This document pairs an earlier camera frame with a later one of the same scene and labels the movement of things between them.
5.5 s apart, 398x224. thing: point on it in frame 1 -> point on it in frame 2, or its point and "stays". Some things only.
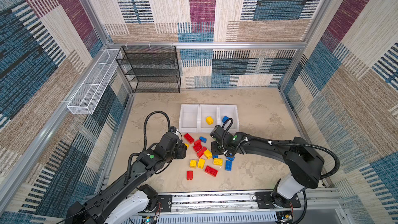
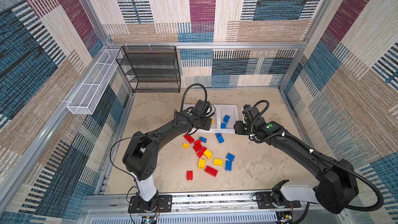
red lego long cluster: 200,153 stays
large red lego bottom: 211,171 stays
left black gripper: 181,150 -> 207,125
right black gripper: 214,149 -> 238,125
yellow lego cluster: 208,154 stays
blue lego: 225,119 stays
